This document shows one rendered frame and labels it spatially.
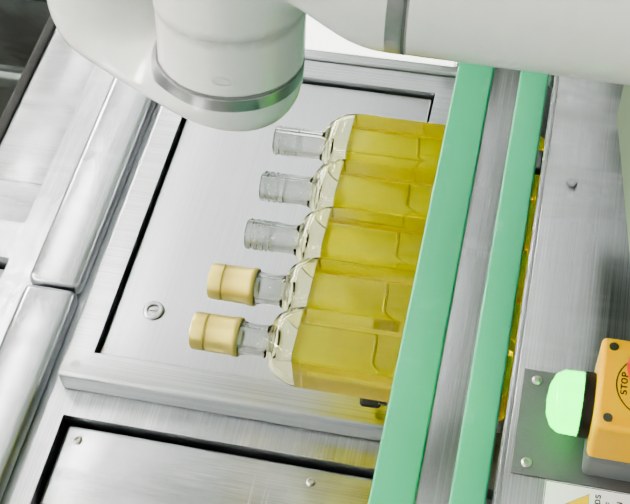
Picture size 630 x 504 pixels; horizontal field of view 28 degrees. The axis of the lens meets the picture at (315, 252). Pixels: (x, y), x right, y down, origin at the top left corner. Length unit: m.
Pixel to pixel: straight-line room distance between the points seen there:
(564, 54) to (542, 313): 0.27
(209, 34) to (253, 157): 0.67
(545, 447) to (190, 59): 0.36
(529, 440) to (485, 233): 0.20
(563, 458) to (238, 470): 0.44
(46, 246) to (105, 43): 0.56
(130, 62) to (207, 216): 0.55
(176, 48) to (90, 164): 0.68
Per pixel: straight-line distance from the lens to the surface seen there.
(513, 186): 1.04
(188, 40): 0.76
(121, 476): 1.25
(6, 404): 1.28
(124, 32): 0.84
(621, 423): 0.83
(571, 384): 0.85
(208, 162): 1.41
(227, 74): 0.77
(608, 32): 0.72
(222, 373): 1.25
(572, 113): 1.08
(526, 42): 0.73
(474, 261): 1.00
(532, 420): 0.90
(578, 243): 0.99
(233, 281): 1.14
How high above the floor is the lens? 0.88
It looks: 9 degrees up
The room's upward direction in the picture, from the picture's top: 82 degrees counter-clockwise
